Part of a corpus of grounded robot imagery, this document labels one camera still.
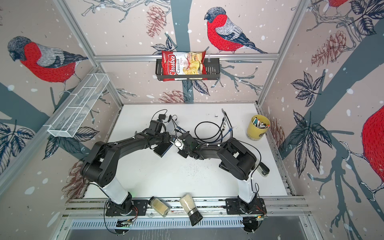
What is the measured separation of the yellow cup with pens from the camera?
3.00ft

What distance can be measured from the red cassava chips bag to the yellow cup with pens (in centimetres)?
43

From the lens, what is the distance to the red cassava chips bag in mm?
873
